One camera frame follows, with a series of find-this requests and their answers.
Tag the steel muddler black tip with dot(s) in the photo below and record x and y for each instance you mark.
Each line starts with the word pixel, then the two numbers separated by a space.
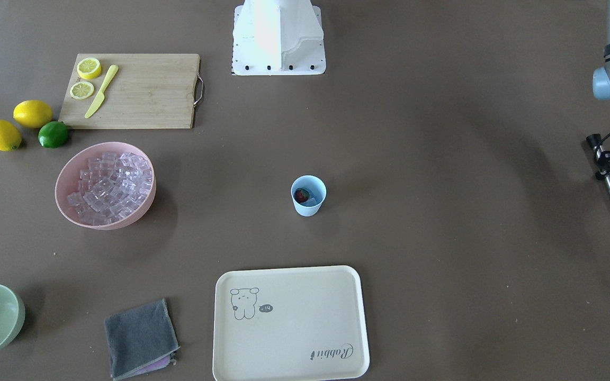
pixel 596 146

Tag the red strawberry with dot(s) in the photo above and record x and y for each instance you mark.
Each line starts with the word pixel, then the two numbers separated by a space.
pixel 301 195

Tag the light blue plastic cup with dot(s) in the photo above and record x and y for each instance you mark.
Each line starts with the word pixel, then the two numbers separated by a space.
pixel 317 189

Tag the clear ice cube pile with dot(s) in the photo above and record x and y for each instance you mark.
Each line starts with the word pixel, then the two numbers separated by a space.
pixel 110 188

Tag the cream rabbit tray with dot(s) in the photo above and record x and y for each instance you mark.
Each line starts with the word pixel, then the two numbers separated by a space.
pixel 304 323

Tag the wooden cutting board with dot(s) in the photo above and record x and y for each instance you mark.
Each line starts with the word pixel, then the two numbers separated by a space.
pixel 149 91

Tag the grey folded cloth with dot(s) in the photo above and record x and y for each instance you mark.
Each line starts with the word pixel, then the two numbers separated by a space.
pixel 140 340

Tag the pink plastic bowl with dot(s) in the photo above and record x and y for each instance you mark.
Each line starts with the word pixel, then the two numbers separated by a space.
pixel 63 184

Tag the yellow plastic knife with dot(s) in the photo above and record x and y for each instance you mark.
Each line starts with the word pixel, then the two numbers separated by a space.
pixel 100 94

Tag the lemon half slice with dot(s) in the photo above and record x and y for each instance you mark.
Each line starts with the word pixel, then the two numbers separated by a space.
pixel 81 90
pixel 89 68

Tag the green lime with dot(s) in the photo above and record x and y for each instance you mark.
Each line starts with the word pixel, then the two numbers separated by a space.
pixel 53 135

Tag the whole yellow lemon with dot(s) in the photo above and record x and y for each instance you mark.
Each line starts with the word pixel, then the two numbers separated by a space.
pixel 10 137
pixel 33 114

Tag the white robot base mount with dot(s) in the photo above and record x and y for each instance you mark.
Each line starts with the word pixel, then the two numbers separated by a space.
pixel 278 38

